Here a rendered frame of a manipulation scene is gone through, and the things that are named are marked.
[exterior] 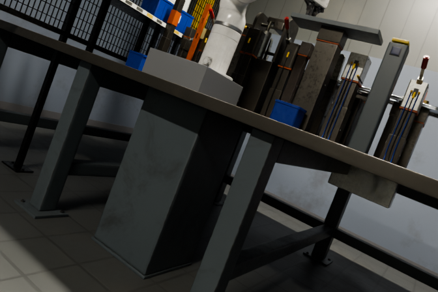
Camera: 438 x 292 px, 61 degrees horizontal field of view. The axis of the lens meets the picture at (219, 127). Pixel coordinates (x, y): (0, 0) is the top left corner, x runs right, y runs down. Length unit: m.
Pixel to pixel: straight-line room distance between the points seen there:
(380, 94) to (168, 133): 0.81
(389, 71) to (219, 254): 0.91
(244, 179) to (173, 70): 0.53
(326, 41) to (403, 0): 2.31
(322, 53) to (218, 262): 0.92
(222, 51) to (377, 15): 2.54
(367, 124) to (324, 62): 0.31
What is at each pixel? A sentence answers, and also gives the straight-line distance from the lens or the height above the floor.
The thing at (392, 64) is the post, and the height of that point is 1.06.
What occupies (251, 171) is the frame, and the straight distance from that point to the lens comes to 1.11.
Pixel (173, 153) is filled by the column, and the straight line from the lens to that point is 1.38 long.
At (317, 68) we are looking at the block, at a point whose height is 0.97.
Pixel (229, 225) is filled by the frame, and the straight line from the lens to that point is 1.15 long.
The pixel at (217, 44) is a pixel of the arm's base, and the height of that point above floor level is 0.90.
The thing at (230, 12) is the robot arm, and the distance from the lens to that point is 1.53.
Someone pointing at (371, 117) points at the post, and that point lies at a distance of 1.52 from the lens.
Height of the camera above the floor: 0.68
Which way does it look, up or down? 3 degrees down
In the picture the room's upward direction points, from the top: 21 degrees clockwise
